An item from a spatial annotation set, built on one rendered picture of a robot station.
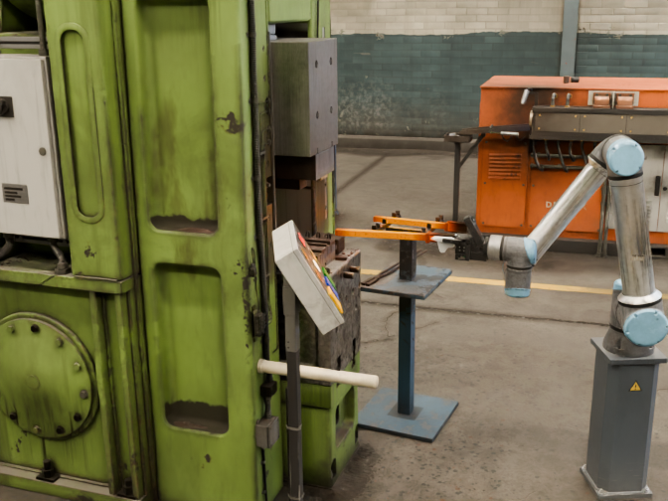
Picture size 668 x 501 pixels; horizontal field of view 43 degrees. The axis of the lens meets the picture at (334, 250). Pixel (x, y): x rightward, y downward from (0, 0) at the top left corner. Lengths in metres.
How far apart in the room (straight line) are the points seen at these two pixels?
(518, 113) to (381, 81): 4.53
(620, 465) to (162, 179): 2.07
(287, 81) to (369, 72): 7.95
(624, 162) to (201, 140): 1.44
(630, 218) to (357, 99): 8.21
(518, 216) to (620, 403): 3.48
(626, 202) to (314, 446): 1.52
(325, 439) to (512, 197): 3.69
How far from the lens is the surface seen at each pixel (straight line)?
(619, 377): 3.38
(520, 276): 3.07
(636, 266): 3.10
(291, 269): 2.50
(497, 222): 6.75
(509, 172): 6.65
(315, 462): 3.49
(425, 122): 10.84
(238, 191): 2.86
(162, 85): 3.00
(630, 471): 3.60
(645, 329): 3.15
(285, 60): 3.00
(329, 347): 3.22
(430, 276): 3.83
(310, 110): 2.99
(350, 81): 11.01
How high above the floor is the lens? 1.91
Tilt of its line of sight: 17 degrees down
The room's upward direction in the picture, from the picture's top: 1 degrees counter-clockwise
